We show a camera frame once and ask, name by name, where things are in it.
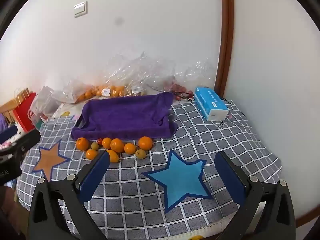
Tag mandarin with green calyx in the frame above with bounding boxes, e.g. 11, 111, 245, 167
76, 137, 90, 151

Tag brown wooden door frame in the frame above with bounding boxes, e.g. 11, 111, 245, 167
214, 0, 234, 98

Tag purple towel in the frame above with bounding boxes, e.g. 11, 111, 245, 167
71, 92, 178, 140

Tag black eyeglasses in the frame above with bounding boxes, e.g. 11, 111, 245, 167
174, 91, 195, 102

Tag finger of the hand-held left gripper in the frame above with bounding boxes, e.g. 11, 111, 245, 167
0, 126, 18, 143
0, 129, 41, 159

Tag white plastic bag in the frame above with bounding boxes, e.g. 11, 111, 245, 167
29, 85, 63, 123

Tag small oval mandarin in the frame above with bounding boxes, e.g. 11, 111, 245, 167
106, 149, 120, 163

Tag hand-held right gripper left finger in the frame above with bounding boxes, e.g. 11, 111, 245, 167
27, 150, 111, 240

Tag clear bag of cherry tomatoes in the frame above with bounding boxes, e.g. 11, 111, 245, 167
146, 60, 194, 100

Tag crumpled clear plastic bag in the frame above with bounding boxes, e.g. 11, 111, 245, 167
175, 57, 216, 90

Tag brown paper bag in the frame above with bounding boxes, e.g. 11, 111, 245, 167
0, 87, 32, 115

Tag blue tissue pack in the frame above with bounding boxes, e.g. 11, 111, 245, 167
194, 87, 229, 121

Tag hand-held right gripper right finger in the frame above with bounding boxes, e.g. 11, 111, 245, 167
214, 151, 297, 240

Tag red paper bag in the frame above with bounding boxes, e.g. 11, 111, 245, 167
12, 92, 40, 133

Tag white light switch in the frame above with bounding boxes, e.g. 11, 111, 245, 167
73, 1, 88, 18

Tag clear bag of yellow-green fruits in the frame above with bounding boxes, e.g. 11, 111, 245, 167
125, 80, 147, 97

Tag grey checked star blanket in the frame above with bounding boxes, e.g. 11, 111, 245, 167
16, 99, 282, 240

